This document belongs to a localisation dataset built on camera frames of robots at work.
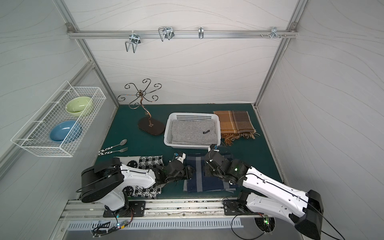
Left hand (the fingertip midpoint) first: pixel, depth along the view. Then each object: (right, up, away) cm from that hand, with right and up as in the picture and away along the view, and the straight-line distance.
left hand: (195, 173), depth 82 cm
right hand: (+5, +6, -7) cm, 11 cm away
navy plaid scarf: (+2, -4, -2) cm, 5 cm away
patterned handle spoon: (-47, +15, +13) cm, 51 cm away
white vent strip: (-27, -19, -12) cm, 35 cm away
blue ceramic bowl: (-58, +25, -16) cm, 66 cm away
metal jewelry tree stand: (-31, +25, +22) cm, 46 cm away
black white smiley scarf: (-28, +6, +2) cm, 29 cm away
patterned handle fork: (-47, +10, +11) cm, 50 cm away
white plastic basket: (-17, +21, +10) cm, 29 cm away
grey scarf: (-1, +22, +16) cm, 27 cm away
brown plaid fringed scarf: (+29, +27, +22) cm, 46 cm away
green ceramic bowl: (-59, +37, -10) cm, 70 cm away
